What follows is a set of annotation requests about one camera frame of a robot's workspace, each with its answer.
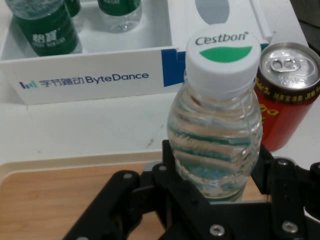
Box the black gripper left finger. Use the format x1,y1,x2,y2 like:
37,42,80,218
69,139,209,240

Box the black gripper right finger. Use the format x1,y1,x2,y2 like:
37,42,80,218
249,143,320,240

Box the clear water bottle green label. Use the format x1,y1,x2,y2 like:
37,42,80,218
5,0,84,57
63,0,82,34
96,0,143,35
166,28,264,204

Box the wooden tray with cream rim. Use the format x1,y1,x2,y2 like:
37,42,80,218
0,149,273,240

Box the red drink can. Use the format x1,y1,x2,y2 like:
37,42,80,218
251,41,320,153

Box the white and blue cardboard box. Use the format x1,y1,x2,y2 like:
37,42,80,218
0,0,311,107

